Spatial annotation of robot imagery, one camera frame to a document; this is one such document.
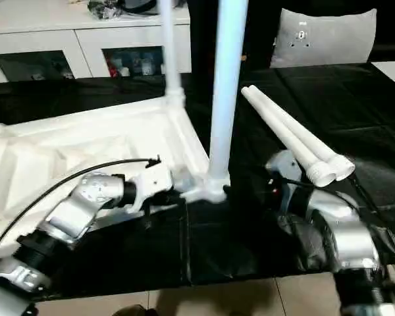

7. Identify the white glass-door cabinet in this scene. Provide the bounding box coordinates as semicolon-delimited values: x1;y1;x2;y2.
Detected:
0;0;193;83

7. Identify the white plastic table leg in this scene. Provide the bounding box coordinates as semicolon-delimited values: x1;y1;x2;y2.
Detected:
156;0;186;111
249;84;357;182
240;86;338;188
207;0;250;199

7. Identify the black cabinet with gold label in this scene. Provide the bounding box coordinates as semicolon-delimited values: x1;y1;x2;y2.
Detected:
188;0;395;66

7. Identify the white plastic table top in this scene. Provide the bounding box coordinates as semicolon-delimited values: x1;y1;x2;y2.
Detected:
0;92;232;259

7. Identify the dark round appliance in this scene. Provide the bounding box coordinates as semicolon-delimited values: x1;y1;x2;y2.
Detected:
87;0;162;17

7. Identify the white flat board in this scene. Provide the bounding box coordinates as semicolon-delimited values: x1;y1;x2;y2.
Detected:
371;61;395;94

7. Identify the grey cushion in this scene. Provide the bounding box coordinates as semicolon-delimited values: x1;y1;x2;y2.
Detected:
269;8;378;69

